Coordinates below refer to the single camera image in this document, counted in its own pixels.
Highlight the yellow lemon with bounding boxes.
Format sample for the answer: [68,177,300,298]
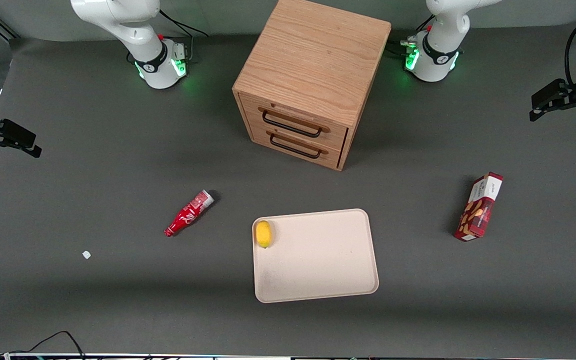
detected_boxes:
[255,220,273,249]

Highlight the red cola bottle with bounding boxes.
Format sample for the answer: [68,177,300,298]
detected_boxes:
[163,189,215,238]

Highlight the beige plastic tray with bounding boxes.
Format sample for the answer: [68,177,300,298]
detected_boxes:
[251,208,380,304]

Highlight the black arm base cable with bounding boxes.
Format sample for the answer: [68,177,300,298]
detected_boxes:
[387,14,436,58]
[158,9,210,63]

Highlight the wooden drawer with black handle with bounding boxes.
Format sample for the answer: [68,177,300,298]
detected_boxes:
[239,93,350,152]
[249,123,342,170]

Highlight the black cable at table edge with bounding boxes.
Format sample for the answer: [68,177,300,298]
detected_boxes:
[5,330,87,359]

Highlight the red cookie box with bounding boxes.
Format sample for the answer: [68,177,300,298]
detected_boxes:
[454,171,504,243]

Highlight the black right arm base cable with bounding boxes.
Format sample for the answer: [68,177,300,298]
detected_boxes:
[158,9,210,63]

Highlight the black metal drawer handle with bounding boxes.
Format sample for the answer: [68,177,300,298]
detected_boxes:
[261,110,323,139]
[269,133,322,160]

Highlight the wooden two-drawer cabinet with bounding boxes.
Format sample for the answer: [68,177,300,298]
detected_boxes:
[232,0,392,172]

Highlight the black left arm base cable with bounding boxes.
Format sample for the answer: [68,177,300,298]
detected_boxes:
[387,14,436,58]

